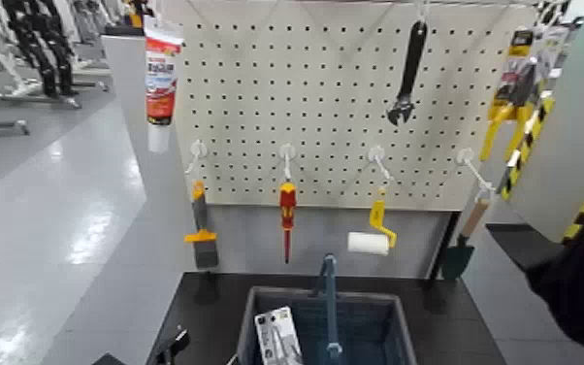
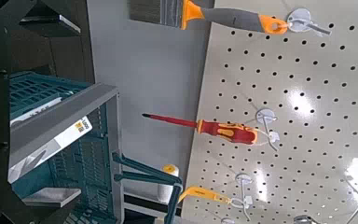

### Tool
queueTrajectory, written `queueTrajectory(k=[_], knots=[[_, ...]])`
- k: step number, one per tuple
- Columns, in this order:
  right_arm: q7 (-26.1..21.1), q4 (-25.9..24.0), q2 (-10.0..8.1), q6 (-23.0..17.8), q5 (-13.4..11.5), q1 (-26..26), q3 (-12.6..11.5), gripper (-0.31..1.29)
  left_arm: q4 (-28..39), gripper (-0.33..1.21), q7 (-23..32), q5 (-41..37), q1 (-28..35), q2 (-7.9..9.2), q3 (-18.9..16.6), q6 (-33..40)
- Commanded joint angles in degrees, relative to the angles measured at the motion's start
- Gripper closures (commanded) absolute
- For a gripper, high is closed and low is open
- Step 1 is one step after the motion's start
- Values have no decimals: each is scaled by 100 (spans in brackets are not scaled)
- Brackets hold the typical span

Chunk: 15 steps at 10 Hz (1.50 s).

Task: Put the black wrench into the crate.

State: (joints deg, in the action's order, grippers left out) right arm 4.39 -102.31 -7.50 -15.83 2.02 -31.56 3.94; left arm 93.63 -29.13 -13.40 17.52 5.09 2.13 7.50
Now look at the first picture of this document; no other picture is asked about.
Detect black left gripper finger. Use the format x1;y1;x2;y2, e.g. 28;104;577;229
155;327;191;365

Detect white pegboard hook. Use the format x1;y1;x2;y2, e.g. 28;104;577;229
367;145;395;192
455;148;497;200
413;0;431;24
278;142;297;183
185;140;209;177

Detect white paint roller yellow handle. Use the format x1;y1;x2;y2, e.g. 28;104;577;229
346;189;399;257

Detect red yellow screwdriver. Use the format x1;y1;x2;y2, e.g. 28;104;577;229
278;182;298;265

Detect beige perforated pegboard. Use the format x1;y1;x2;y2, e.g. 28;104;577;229
172;0;540;213

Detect packaged yellow handled pliers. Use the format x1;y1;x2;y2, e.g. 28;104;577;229
477;27;553;163

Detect dark trowel with wooden handle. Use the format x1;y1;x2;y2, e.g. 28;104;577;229
439;197;492;282

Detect black humanoid robot on stand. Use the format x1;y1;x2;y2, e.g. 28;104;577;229
0;0;81;110

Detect white carded tool package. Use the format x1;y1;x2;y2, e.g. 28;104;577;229
253;305;305;365

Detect grey scraper with orange handle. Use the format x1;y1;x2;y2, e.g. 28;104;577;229
183;179;220;270

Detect grey blue crate with handle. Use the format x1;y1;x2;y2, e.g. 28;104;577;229
235;253;419;365

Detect black adjustable wrench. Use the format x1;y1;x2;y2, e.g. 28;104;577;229
386;18;430;127

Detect white red sealant tube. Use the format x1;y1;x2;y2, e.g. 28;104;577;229
142;15;185;154

